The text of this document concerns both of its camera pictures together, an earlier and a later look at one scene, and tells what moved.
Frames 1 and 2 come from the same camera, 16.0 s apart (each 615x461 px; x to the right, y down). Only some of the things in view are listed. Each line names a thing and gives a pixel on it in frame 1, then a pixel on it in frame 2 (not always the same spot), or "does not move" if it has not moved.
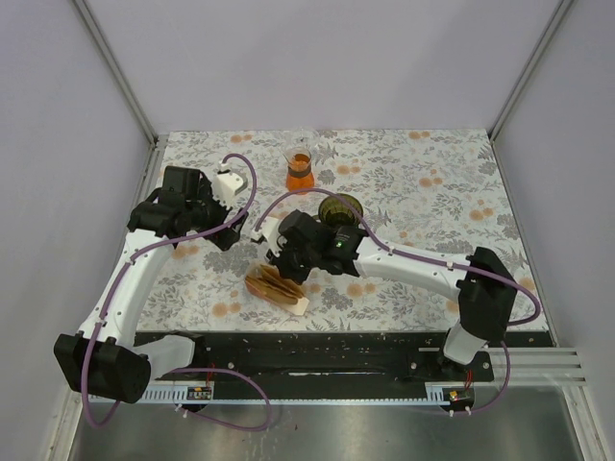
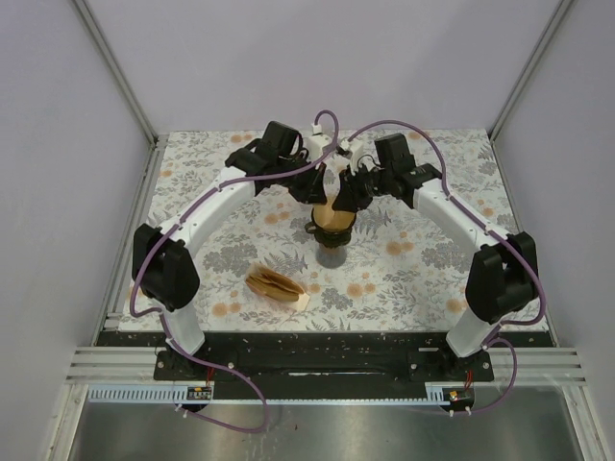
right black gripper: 281,263 to 349,196
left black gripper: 206,194 to 313,191
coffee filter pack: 266,282 does not move
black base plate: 333,366 does not move
